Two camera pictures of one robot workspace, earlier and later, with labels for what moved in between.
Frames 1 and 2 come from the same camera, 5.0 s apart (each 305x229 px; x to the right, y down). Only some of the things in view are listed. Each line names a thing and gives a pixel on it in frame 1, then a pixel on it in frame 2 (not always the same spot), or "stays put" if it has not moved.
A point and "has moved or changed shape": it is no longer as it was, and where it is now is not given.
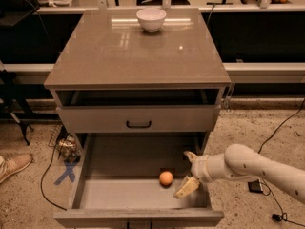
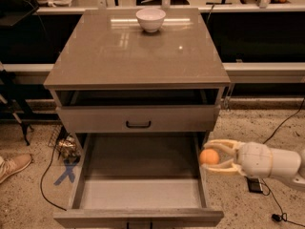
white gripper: [199, 167] → [254, 159]
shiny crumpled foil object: [69, 148] stays put
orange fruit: [166, 177] has moved or changed shape
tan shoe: [12, 164] stays put
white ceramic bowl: [151, 19] stays put
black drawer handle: [138, 126] stays put
